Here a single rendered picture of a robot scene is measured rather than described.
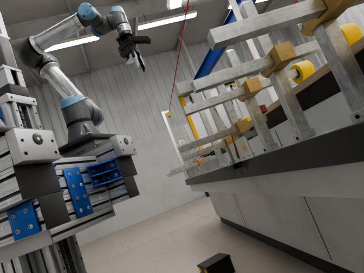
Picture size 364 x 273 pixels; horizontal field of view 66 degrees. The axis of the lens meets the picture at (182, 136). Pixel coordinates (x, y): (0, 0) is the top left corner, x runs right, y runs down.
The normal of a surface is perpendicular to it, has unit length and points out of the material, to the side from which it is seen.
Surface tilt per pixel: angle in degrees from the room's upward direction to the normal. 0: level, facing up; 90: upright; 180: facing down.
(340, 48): 90
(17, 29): 90
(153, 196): 90
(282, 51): 90
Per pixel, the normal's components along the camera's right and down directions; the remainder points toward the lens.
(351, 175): -0.93, 0.33
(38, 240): -0.30, -0.03
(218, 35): 0.09, -0.18
